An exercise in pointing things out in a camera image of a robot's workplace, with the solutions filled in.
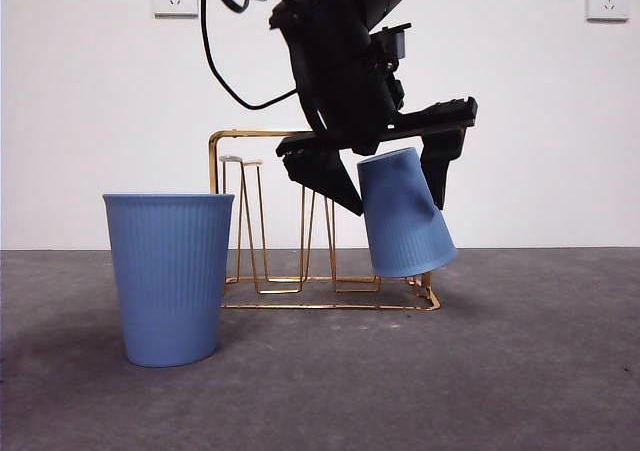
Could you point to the blue ribbed plastic cup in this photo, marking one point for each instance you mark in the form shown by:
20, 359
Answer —
170, 281
405, 221

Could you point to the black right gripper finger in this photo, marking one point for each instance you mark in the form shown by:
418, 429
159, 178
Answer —
325, 176
440, 156

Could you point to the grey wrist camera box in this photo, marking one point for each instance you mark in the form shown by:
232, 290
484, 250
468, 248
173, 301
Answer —
400, 41

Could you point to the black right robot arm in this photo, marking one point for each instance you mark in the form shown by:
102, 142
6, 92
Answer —
340, 71

